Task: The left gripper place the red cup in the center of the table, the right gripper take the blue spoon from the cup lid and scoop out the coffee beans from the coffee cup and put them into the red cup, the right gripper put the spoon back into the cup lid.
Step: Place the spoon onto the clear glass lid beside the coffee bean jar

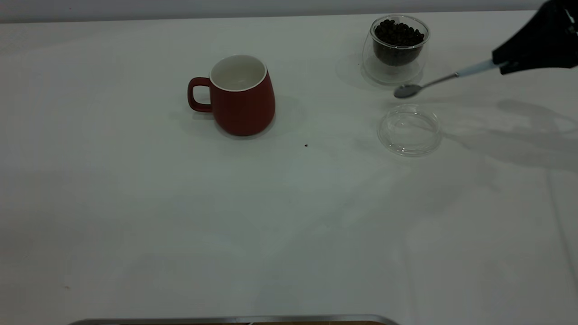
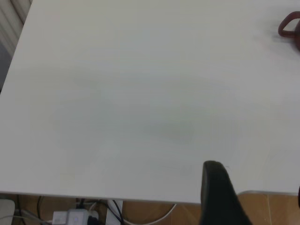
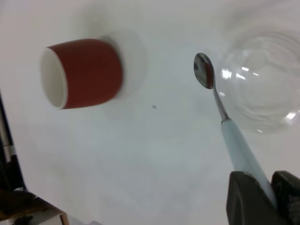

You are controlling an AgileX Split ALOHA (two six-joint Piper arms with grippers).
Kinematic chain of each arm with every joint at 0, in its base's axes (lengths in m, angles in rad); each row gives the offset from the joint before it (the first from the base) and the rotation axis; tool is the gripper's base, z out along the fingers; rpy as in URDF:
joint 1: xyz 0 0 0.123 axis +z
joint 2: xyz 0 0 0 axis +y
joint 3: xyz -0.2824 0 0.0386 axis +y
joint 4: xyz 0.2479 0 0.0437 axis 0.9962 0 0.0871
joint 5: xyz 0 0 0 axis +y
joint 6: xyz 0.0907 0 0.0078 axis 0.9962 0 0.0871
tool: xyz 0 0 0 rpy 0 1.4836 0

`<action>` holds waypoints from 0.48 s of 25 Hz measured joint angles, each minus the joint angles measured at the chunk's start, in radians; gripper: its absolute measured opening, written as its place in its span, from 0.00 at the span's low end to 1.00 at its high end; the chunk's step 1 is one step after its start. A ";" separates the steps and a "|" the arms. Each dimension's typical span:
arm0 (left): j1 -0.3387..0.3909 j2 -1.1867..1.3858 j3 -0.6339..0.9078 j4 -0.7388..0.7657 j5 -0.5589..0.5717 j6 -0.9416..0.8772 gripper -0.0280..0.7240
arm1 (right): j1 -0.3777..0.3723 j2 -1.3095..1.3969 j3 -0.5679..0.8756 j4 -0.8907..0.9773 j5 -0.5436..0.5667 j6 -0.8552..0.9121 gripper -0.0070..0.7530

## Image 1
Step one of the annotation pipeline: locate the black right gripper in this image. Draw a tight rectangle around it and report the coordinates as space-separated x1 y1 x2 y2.
492 0 578 74

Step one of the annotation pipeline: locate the red ceramic mug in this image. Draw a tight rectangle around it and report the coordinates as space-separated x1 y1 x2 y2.
187 55 276 137

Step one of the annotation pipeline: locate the pile of coffee beans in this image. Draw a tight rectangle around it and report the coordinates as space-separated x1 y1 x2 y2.
372 19 424 67

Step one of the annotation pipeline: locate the clear double-wall glass cup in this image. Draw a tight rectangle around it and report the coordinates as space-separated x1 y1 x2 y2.
361 15 430 86

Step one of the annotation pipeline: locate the metal spoon pale blue handle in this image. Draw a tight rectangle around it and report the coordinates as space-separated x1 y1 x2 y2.
394 59 506 99

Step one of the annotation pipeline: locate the clear glass saucer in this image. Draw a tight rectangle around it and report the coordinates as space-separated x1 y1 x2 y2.
377 105 442 157

